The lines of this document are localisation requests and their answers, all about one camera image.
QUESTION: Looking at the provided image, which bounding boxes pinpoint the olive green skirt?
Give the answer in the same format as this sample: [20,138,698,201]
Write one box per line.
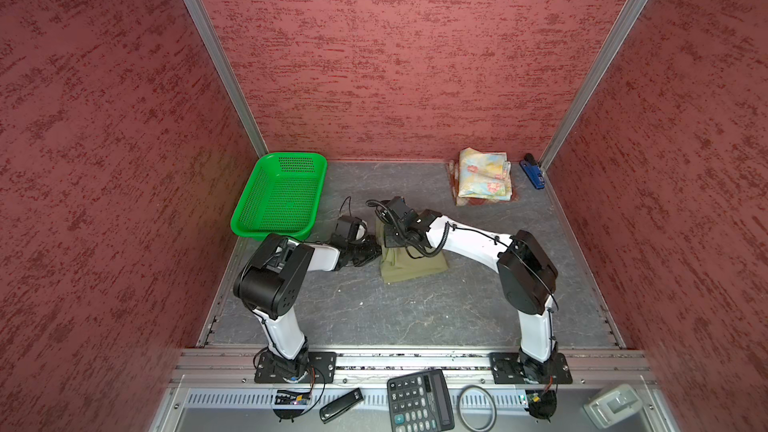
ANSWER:
[375,219,449,283]

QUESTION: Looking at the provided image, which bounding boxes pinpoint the red plaid skirt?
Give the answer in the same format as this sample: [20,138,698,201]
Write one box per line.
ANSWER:
[445,161,519,207]

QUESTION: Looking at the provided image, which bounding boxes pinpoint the floral pastel skirt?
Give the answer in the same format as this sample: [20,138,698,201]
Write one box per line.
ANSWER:
[458,148,514,201]

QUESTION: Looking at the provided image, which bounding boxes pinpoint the green plastic basket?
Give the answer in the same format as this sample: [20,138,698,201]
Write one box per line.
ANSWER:
[230,152,328,241]

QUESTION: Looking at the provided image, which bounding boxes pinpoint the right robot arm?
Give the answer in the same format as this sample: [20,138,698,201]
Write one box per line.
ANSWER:
[378,211,559,384]

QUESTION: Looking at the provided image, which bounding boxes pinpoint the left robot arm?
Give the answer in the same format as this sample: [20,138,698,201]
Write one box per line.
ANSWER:
[233,233,382,383]

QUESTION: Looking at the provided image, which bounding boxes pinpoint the blue clamp tool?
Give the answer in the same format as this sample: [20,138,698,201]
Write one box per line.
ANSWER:
[519,153,545,190]

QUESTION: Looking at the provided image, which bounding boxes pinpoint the black remote stick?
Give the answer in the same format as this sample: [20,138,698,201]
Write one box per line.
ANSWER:
[319,388,364,424]

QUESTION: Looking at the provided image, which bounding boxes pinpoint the left circuit board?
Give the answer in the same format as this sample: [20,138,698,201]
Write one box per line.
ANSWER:
[272,389,315,421]

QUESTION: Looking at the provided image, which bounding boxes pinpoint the circuit board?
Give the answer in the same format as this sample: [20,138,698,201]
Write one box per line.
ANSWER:
[272,389,315,421]
[526,390,558,421]

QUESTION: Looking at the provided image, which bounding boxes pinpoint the black calculator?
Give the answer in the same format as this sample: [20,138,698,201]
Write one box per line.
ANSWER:
[386,369,455,432]

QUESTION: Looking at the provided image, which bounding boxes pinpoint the right circuit board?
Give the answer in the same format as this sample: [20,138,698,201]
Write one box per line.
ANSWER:
[526,390,558,421]

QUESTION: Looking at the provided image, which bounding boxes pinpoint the grey white box device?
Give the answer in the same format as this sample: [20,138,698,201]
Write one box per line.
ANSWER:
[583,384,644,429]

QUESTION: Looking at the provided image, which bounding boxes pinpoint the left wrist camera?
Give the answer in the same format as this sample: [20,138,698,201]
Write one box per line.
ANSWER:
[332,215,368,245]

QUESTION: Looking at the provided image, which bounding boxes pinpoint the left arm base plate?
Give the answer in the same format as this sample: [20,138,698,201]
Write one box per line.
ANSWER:
[254,351,337,385]

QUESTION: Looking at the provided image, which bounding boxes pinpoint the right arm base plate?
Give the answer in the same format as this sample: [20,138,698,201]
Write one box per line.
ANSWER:
[489,352,573,385]

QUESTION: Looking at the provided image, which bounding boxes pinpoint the black cable ring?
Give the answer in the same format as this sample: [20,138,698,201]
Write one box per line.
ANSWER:
[456,384,499,432]

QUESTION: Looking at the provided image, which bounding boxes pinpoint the aluminium front rail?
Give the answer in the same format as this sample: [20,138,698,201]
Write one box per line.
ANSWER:
[170,346,658,389]

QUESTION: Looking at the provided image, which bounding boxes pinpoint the left aluminium corner post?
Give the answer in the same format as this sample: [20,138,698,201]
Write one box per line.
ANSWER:
[183,0,269,157]

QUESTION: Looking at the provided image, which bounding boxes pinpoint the aluminium corner post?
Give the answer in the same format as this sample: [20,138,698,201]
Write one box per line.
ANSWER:
[183,0,269,157]
[541,0,649,171]

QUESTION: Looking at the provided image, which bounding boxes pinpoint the right aluminium corner post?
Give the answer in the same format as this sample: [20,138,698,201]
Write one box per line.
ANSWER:
[541,0,649,171]

